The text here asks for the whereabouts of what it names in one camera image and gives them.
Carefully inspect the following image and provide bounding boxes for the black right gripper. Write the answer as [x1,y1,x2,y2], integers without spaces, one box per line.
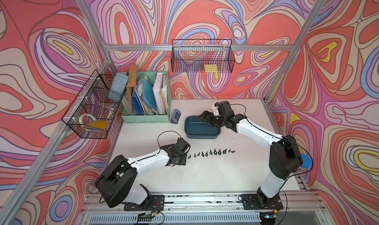
[197,110,226,130]

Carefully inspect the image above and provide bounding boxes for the dark teal storage box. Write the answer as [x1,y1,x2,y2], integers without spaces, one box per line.
[184,116,221,140]

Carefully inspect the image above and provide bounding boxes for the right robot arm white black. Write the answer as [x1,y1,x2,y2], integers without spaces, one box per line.
[198,101,304,208]

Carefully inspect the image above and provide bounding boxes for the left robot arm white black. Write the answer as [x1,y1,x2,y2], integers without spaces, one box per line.
[95,138,190,208]

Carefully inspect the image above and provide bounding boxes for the grey blue hole punch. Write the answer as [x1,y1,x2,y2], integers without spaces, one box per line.
[170,109,181,124]

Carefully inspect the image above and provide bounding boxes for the yellow sticky note pad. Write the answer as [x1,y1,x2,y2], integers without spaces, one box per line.
[204,64,219,73]

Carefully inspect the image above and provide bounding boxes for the green plastic file organizer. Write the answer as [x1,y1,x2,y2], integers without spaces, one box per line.
[122,71,171,124]

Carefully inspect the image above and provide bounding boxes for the blue folder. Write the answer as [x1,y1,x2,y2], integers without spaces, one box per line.
[131,77,157,115]

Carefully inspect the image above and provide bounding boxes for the white binder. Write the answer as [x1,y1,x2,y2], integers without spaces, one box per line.
[153,72,166,115]

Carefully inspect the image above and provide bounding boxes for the yellow card in basket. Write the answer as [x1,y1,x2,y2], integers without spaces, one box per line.
[86,120,108,130]

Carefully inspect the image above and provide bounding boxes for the brown cardboard folder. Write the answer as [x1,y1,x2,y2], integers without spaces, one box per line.
[126,64,137,115]

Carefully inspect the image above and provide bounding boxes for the grey blue sponge pad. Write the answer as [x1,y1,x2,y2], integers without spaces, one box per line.
[108,72,129,102]

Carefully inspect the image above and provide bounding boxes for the white tape roll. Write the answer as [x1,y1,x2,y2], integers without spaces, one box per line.
[79,113,96,125]

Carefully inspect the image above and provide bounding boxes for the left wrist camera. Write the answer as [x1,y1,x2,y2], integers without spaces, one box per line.
[175,138,190,154]

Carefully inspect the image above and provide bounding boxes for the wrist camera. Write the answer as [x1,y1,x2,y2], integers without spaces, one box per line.
[214,101,234,118]
[175,138,190,154]

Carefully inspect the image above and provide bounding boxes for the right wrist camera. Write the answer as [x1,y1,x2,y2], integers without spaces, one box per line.
[214,101,234,118]

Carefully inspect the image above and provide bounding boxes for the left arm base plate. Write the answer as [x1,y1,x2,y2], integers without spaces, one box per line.
[122,184,165,211]

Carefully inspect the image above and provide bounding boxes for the black wire basket back wall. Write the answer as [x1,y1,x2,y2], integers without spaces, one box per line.
[171,38,235,73]

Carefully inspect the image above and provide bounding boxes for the black wire basket wall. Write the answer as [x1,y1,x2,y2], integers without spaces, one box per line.
[61,70,126,139]
[171,38,235,73]

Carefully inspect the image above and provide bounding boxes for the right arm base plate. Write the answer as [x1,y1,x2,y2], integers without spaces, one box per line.
[238,193,283,211]

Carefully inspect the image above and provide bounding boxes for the black wire basket left wall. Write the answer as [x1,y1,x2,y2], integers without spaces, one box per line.
[61,70,126,139]

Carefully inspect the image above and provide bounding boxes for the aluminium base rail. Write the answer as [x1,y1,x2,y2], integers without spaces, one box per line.
[75,191,333,225]

